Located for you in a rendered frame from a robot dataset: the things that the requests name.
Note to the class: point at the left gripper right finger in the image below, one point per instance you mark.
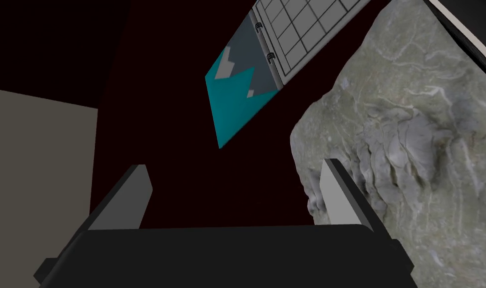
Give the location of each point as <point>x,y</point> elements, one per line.
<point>340,200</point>

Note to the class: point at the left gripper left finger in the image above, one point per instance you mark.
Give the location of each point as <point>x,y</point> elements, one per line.
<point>123,204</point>

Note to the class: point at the grey rough stone object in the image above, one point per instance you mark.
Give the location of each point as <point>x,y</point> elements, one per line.
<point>406,152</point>

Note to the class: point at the black and white framed object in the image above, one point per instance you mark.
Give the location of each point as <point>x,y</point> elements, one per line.
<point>468,32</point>

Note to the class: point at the wall calendar with teal picture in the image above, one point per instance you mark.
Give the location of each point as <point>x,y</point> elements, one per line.
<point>250,76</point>

